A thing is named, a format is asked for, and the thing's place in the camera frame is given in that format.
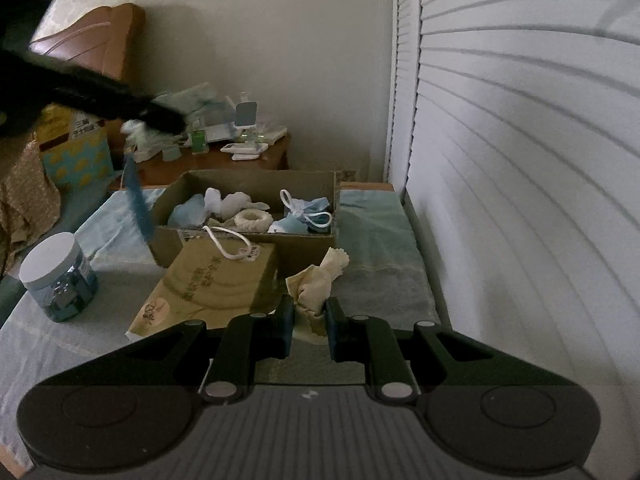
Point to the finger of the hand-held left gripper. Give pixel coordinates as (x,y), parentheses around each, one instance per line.
(115,97)

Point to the yellow and blue package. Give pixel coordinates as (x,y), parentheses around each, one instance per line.
(75,160)

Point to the clear jar white lid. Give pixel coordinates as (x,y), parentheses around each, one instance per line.
(55,266)

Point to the low wall outlet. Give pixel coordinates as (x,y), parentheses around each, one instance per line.
(348,176)

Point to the wooden nightstand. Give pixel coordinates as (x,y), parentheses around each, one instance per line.
(215,164)

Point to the wooden bed headboard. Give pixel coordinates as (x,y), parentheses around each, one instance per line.
(100,40)

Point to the light blue cloth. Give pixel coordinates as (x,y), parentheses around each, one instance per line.
(187,214)

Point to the cream scrunchie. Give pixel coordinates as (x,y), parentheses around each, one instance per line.
(252,221)

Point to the green bottle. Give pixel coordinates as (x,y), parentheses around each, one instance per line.
(198,140)

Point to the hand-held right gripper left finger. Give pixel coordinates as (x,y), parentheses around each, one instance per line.
(285,327)

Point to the light blue bed mat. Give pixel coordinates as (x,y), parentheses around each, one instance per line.
(380,240)

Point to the white louvred wardrobe doors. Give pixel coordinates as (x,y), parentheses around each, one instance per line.
(525,150)

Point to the white remote control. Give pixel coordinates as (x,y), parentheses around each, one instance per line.
(232,148)
(250,153)

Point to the cardboard box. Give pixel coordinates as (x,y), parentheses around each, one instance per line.
(305,256)

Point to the small white cloth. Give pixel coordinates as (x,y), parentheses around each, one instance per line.
(214,202)

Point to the blue cloth strip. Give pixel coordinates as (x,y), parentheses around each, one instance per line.
(137,200)

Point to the blue face mask white loops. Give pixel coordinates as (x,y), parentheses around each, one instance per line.
(306,212)

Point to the white power strip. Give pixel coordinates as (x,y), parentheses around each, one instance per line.
(145,147)

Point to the white router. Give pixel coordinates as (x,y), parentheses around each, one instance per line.
(272,135)

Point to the cream cloth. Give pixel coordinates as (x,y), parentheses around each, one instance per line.
(312,285)

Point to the tan paper gift bag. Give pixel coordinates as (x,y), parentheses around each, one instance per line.
(210,280)

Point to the white stand device with screen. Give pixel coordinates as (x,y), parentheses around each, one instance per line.
(246,114)

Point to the floral quilt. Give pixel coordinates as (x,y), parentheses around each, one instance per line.
(25,195)

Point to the dark teal blanket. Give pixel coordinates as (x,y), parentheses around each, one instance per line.
(10,300)

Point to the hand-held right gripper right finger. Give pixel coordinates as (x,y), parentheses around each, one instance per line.
(332,330)

